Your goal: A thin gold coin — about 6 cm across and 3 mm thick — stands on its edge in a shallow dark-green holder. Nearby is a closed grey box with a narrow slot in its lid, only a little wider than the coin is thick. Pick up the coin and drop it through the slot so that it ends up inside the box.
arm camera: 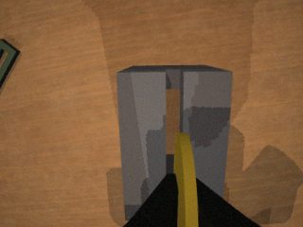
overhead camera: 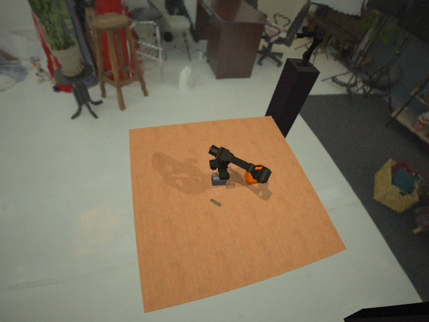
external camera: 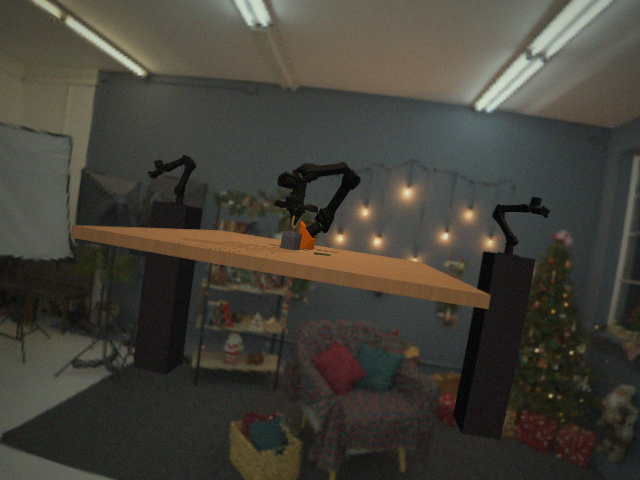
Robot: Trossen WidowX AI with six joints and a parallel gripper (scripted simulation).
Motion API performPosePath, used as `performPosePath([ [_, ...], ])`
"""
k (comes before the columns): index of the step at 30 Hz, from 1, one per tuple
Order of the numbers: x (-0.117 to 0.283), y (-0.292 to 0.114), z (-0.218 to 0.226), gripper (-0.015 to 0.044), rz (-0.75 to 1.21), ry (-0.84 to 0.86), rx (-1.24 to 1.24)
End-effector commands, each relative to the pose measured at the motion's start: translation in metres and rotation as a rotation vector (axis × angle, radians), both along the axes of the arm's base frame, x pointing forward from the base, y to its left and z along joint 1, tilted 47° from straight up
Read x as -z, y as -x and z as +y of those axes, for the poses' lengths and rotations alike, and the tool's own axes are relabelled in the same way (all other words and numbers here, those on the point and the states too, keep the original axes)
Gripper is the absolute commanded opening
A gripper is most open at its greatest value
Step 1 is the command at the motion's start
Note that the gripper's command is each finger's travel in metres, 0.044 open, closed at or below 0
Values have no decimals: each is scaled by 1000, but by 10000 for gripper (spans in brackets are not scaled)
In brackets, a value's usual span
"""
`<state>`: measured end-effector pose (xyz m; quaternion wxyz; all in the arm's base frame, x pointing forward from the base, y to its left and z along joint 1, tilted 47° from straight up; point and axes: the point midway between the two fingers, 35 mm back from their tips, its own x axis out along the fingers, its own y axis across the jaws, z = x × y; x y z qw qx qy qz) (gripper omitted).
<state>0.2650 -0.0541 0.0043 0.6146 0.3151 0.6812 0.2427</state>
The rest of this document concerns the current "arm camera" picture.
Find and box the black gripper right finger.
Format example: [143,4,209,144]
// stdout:
[196,178,261,227]

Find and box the gold coin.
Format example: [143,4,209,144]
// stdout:
[173,132,198,227]

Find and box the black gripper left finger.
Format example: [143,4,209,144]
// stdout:
[122,174,178,227]

